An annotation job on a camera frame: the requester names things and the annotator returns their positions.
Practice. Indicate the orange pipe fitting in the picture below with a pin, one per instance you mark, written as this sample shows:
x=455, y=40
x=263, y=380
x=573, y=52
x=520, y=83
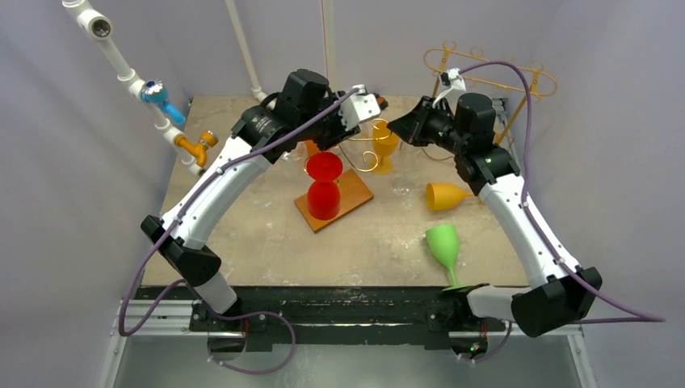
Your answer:
x=199, y=149

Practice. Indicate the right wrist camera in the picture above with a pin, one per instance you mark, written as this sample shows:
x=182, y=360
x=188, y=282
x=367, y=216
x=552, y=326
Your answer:
x=453, y=86

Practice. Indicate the yellow wine glass front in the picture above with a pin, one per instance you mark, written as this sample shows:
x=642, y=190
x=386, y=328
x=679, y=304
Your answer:
x=444, y=196

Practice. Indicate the clear round wine glass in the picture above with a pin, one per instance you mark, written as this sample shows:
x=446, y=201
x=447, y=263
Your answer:
x=294, y=156

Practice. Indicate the yellow wine glass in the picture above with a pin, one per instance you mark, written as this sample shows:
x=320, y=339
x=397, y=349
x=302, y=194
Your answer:
x=444, y=196
x=384, y=143

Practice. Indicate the white PVC pipe frame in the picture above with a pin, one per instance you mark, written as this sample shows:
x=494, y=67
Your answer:
x=99, y=29

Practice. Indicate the gold wire bottle rack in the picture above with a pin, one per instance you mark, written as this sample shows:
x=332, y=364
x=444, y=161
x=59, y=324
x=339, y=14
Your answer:
x=498, y=81

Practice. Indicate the clear flute glass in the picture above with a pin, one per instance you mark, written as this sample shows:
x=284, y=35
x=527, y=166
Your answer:
x=402, y=182

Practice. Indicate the black orange small clip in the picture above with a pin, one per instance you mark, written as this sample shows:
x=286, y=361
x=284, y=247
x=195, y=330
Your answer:
x=382, y=102

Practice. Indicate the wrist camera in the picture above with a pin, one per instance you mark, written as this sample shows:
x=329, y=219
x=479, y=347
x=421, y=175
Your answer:
x=453, y=86
x=360, y=107

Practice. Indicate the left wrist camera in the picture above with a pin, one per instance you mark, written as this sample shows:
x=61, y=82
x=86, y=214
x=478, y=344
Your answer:
x=360, y=107

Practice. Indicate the green wine glass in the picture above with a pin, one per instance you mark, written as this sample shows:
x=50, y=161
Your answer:
x=444, y=244

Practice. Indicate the gold wine glass rack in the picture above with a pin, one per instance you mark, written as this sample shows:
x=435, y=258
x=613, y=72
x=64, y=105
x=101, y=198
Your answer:
x=354, y=191

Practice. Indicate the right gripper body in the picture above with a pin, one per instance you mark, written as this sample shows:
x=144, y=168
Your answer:
x=412, y=124

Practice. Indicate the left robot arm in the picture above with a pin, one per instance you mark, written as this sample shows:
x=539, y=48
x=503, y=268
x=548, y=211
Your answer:
x=305, y=110

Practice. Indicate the white pole red stripe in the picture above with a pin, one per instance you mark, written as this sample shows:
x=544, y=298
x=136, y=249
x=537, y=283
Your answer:
x=328, y=27

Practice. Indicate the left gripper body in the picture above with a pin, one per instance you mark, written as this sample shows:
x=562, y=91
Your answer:
x=329, y=128

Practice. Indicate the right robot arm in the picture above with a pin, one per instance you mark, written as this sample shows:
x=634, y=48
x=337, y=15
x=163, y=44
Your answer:
x=559, y=290

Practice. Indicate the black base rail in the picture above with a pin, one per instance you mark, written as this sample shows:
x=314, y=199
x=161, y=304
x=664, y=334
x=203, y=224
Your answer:
x=425, y=316

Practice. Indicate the blue valve on pipe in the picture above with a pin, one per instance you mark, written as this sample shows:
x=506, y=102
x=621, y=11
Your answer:
x=155, y=93

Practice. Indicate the red wine glass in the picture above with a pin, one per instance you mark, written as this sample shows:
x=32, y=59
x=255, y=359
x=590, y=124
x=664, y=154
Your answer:
x=323, y=196

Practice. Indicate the yellow wine glass back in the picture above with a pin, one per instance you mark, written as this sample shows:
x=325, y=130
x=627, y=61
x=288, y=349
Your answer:
x=384, y=143

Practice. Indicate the orange wine glass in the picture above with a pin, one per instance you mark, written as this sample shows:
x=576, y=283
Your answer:
x=311, y=148

